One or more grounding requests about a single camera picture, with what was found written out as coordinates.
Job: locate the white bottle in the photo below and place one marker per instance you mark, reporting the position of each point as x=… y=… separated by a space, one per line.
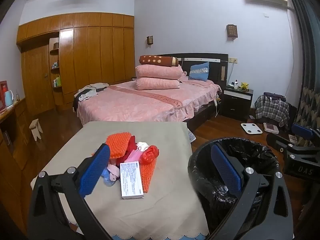
x=236 y=85

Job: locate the light blue kettle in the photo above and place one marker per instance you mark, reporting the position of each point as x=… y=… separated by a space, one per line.
x=8 y=98

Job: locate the white bathroom scale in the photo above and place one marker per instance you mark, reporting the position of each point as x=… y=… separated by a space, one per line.
x=251 y=128

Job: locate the yellow plush toy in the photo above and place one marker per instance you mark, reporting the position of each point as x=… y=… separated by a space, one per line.
x=244 y=86

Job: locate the wooden wardrobe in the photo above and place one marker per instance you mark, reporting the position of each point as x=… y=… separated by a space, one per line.
x=100 y=55

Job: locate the bin with black bag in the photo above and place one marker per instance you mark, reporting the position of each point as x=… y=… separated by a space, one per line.
x=250 y=155

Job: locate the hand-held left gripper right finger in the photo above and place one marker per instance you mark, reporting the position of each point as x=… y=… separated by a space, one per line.
x=226 y=170

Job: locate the pale patterned cloth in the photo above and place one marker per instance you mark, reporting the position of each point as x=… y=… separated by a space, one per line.
x=191 y=136

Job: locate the red box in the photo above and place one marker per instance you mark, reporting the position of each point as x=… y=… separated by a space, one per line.
x=3 y=92

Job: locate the blue pillow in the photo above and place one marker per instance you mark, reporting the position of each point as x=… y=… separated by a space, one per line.
x=198 y=71

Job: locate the brown dotted bolster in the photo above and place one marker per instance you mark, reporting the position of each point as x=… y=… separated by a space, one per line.
x=157 y=60

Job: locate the dark nightstand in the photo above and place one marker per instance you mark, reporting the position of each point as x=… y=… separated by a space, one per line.
x=236 y=105

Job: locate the red plastic bag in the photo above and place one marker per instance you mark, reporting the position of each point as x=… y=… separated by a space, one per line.
x=150 y=152

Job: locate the orange foam net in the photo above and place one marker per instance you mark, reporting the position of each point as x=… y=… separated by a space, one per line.
x=148 y=177
x=118 y=143

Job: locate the white power strip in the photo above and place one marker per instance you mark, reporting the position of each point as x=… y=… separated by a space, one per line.
x=216 y=102

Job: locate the white paper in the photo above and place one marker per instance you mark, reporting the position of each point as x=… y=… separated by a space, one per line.
x=143 y=145

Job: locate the small wall lamp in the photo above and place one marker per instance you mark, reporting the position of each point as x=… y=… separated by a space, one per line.
x=149 y=40

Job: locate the wooden sideboard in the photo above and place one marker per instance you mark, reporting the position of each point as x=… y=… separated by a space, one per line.
x=15 y=142

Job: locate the red cloth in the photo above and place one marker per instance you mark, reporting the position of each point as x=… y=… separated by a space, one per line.
x=131 y=143

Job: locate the patterned curtain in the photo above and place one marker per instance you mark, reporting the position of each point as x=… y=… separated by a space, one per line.
x=308 y=67

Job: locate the pile of clothes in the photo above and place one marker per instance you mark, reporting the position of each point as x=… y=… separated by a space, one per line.
x=88 y=92

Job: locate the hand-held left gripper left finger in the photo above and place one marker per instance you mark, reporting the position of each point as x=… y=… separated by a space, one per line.
x=93 y=172

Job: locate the light blue cloth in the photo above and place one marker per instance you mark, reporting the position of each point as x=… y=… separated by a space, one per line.
x=107 y=178

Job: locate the white cardboard box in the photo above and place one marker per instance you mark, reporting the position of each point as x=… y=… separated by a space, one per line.
x=131 y=180

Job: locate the pink bedspread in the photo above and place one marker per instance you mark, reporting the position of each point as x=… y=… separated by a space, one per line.
x=130 y=102

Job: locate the wall socket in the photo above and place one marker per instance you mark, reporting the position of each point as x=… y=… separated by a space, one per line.
x=233 y=60

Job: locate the large wall lamp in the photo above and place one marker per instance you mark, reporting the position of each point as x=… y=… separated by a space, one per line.
x=231 y=31

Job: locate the small wooden stool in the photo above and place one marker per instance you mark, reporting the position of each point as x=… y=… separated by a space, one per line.
x=36 y=128

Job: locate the dark wooden bed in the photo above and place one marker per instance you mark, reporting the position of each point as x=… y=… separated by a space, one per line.
x=215 y=67

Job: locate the small cardboard box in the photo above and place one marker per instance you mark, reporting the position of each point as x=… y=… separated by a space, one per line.
x=293 y=139

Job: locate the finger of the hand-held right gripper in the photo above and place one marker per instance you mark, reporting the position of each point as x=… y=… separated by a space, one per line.
x=302 y=130
x=280 y=142

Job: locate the pink bathroom scale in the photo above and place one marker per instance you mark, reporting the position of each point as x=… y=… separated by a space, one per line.
x=271 y=127

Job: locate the plaid bag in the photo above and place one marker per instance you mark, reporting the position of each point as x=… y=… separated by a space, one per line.
x=271 y=110

